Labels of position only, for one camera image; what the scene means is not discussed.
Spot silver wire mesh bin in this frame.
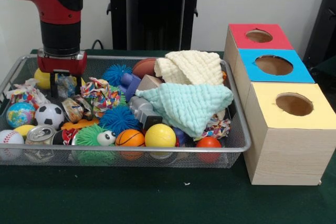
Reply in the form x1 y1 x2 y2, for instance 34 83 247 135
0 54 252 168

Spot green spiky toy with eyes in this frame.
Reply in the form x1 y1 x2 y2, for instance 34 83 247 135
72 123 117 166

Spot cream waffle cloth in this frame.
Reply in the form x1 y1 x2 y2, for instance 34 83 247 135
154 50 224 86

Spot small orange basketball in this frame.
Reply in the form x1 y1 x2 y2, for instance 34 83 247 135
115 129 145 161

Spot mint green waffle cloth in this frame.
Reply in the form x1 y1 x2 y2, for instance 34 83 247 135
135 82 234 137

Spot black and white soccer ball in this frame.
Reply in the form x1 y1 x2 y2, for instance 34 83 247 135
34 103 65 130

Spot globe print ball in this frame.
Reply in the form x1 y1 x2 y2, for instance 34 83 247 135
5 102 36 128

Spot wooden box with three holes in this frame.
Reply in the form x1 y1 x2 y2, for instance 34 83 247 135
223 23 336 186

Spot black cable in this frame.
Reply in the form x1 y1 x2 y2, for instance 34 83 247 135
90 39 110 50

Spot smooth yellow ball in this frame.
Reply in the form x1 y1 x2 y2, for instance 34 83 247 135
144 123 177 158

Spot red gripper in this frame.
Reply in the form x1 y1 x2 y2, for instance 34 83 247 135
36 48 88 98

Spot white baseball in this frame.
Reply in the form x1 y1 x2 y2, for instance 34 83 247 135
0 129 25 162

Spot colourful knotted rope toy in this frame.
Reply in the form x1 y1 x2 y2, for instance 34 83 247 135
193 119 232 138

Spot red-orange ball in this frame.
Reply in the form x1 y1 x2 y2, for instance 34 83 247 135
195 136 223 162

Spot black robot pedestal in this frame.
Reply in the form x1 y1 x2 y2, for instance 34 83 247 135
101 0 212 51

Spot yellow ball with seam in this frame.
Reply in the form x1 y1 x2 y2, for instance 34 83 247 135
34 68 52 90

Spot silver drink can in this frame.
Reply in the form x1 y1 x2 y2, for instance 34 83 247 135
25 124 57 145

